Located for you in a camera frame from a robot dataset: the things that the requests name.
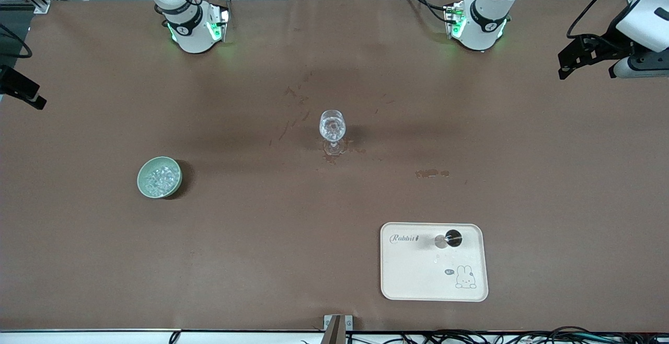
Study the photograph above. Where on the clear stemmed wine glass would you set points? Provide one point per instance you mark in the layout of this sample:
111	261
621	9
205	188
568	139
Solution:
332	124

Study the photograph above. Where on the clear ice cube heap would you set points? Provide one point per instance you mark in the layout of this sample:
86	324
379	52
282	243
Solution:
160	181
332	129

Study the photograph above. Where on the grey metal edge bracket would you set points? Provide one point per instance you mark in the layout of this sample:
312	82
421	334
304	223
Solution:
348	323

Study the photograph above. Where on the brown table cover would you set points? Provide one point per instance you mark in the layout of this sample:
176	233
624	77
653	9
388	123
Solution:
261	239

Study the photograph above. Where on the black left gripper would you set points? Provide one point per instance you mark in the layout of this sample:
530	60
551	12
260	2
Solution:
608	47

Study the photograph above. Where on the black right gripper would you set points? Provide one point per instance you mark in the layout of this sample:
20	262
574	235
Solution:
15	87

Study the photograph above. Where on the cream rabbit print tray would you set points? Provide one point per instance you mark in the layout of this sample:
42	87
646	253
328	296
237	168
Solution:
418	276

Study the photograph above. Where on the brown camera pole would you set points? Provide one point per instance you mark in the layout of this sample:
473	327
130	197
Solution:
334	333

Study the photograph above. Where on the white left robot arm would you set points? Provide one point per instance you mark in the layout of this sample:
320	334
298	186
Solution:
486	25

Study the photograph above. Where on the green ceramic bowl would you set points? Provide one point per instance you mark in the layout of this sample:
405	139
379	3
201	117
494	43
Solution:
143	174

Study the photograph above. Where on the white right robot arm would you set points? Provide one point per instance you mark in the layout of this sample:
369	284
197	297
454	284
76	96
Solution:
193	35

